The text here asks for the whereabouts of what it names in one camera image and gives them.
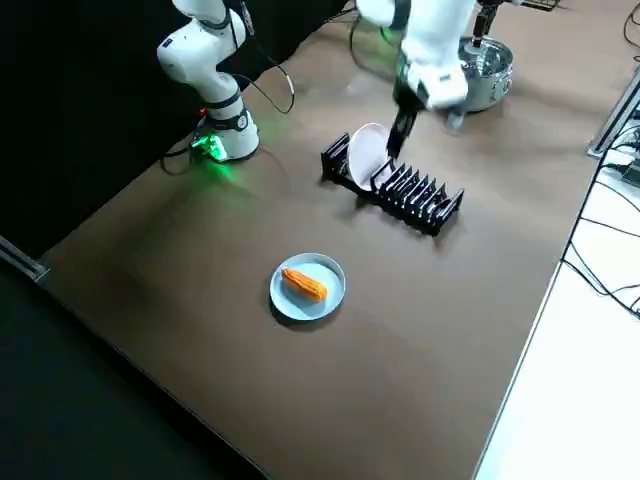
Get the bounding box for black cable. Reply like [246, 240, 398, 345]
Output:
[558, 113, 640, 322]

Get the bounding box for black slotted dish rack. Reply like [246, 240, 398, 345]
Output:
[320, 131, 466, 238]

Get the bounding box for black arm base cables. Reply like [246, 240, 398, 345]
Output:
[160, 8, 298, 177]

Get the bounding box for light blue plate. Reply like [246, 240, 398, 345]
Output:
[269, 251, 348, 323]

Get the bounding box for white plate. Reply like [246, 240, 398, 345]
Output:
[347, 122, 389, 193]

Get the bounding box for orange toy corn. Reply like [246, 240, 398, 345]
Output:
[280, 267, 329, 303]

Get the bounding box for aluminium frame rail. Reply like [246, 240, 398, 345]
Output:
[0, 233, 52, 282]

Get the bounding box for stainless steel pot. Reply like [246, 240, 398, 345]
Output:
[451, 35, 516, 114]

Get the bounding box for glass pot lid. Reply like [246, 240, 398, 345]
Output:
[458, 35, 515, 77]

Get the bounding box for aluminium post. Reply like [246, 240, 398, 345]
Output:
[588, 64, 640, 159]

